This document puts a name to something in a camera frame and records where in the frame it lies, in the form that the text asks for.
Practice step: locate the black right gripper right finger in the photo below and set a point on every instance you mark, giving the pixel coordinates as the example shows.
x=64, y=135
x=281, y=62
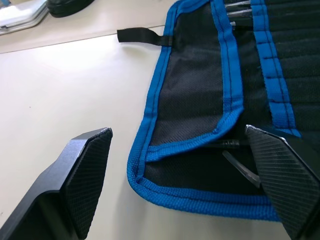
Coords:
x=282, y=175

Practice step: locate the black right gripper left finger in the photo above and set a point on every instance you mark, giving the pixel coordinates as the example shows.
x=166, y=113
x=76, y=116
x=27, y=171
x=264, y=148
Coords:
x=75, y=180

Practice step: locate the clear plastic tweezers tip cover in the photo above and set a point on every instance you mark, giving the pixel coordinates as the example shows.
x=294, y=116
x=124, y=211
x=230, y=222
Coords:
x=241, y=170

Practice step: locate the black blue-trimmed tool roll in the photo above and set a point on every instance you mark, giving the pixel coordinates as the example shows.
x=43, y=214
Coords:
x=195, y=82

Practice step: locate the black rounded object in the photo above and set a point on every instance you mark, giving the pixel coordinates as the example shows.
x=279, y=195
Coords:
x=67, y=7

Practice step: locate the white flat plastic case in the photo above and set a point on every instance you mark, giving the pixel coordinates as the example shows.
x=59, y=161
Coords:
x=20, y=15

